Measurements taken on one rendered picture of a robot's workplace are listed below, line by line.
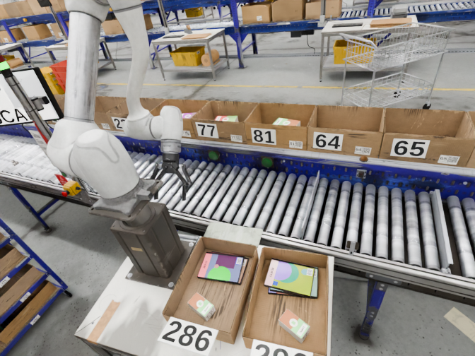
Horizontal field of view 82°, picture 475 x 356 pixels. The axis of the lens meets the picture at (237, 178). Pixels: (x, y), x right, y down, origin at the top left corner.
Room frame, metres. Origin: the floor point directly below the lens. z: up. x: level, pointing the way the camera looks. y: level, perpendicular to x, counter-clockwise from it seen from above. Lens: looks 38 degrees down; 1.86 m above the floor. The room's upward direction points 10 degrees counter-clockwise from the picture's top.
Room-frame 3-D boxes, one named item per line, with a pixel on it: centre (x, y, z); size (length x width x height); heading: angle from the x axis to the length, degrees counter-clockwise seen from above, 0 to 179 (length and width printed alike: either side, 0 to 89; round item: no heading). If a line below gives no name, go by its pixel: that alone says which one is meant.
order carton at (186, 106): (1.97, 0.35, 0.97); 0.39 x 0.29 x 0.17; 61
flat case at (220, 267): (0.74, 0.14, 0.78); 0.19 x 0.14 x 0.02; 70
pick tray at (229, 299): (0.65, 0.17, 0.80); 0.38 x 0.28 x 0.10; 156
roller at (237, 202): (1.26, -0.01, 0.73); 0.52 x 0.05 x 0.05; 151
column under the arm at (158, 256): (0.85, 0.44, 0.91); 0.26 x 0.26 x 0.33; 67
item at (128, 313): (0.64, 0.21, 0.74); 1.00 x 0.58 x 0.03; 67
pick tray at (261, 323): (0.53, -0.12, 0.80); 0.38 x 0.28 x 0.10; 159
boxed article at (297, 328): (0.44, -0.11, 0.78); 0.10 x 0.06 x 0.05; 40
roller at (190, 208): (1.38, 0.22, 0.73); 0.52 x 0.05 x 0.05; 151
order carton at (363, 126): (1.40, -0.69, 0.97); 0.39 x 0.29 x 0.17; 61
